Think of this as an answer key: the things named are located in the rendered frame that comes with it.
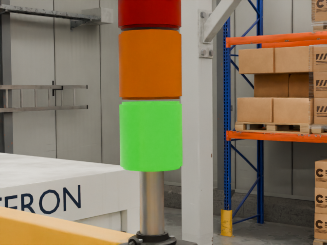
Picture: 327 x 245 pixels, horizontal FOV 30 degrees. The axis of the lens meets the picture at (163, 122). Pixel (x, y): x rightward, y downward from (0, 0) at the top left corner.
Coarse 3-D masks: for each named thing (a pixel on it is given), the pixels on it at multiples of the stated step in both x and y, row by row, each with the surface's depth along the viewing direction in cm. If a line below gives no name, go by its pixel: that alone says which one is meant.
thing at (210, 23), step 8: (224, 0) 291; (232, 0) 288; (240, 0) 291; (216, 8) 295; (224, 8) 291; (232, 8) 292; (200, 16) 299; (208, 16) 304; (216, 16) 295; (224, 16) 294; (200, 24) 299; (208, 24) 298; (216, 24) 295; (200, 32) 300; (208, 32) 299; (216, 32) 301; (200, 40) 300; (208, 40) 303; (200, 48) 300; (208, 48) 304; (200, 56) 300; (208, 56) 305
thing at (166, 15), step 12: (120, 0) 47; (132, 0) 46; (144, 0) 46; (156, 0) 46; (168, 0) 46; (180, 0) 48; (120, 12) 47; (132, 12) 46; (144, 12) 46; (156, 12) 46; (168, 12) 46; (180, 12) 48; (120, 24) 47; (132, 24) 46; (144, 24) 46; (156, 24) 46; (168, 24) 46; (180, 24) 48
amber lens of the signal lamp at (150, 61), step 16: (128, 32) 47; (144, 32) 46; (160, 32) 46; (176, 32) 47; (128, 48) 46; (144, 48) 46; (160, 48) 46; (176, 48) 47; (128, 64) 47; (144, 64) 46; (160, 64) 46; (176, 64) 47; (128, 80) 47; (144, 80) 46; (160, 80) 46; (176, 80) 47; (128, 96) 47; (144, 96) 46; (160, 96) 46; (176, 96) 47
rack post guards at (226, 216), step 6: (222, 210) 928; (228, 210) 922; (222, 216) 928; (228, 216) 922; (222, 222) 929; (228, 222) 923; (222, 228) 929; (228, 228) 923; (222, 234) 930; (228, 234) 924
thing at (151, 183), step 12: (144, 180) 48; (156, 180) 48; (144, 192) 48; (156, 192) 48; (144, 204) 48; (156, 204) 48; (144, 216) 48; (156, 216) 48; (144, 228) 48; (156, 228) 48
